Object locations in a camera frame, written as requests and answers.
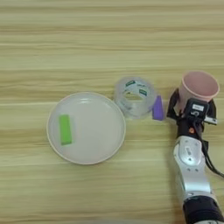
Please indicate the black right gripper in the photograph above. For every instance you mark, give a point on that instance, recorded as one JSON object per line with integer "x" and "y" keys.
{"x": 189, "y": 129}

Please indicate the pink plastic cup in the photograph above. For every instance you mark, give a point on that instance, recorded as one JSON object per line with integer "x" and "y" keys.
{"x": 198, "y": 86}

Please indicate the purple rectangular block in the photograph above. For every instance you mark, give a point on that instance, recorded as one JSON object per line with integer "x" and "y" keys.
{"x": 157, "y": 109}

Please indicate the clear packing tape roll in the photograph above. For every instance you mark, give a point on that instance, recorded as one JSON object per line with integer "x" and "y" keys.
{"x": 120, "y": 94}

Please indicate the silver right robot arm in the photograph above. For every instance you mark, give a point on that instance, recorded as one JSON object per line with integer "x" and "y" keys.
{"x": 191, "y": 172}

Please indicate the round white plate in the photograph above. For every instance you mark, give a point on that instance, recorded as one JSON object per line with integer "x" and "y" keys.
{"x": 93, "y": 131}

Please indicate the green rectangular block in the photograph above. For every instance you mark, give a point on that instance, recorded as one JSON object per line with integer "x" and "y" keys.
{"x": 65, "y": 129}

